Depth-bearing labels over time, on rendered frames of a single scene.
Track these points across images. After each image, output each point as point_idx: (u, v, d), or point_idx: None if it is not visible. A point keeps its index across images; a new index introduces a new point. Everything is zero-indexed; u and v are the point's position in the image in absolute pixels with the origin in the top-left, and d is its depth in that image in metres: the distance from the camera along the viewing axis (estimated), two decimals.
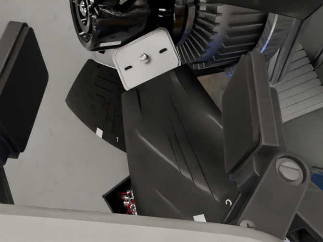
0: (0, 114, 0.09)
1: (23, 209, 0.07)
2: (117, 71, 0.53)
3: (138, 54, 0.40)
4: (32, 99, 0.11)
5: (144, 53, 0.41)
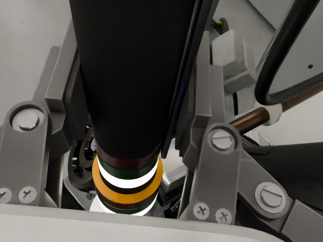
0: (73, 101, 0.09)
1: (23, 209, 0.07)
2: (80, 208, 0.44)
3: None
4: None
5: None
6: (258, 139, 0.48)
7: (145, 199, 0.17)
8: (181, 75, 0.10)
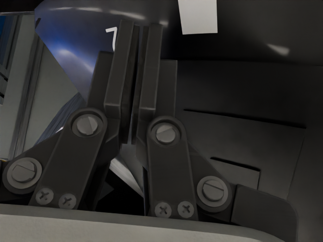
0: (128, 107, 0.09)
1: (23, 209, 0.07)
2: None
3: None
4: (132, 93, 0.12)
5: None
6: None
7: None
8: None
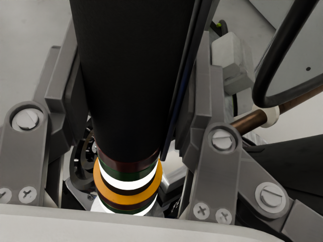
0: (73, 101, 0.09)
1: (23, 209, 0.07)
2: None
3: (93, 197, 0.44)
4: None
5: (94, 199, 0.45)
6: (256, 141, 0.49)
7: (144, 200, 0.18)
8: (179, 83, 0.10)
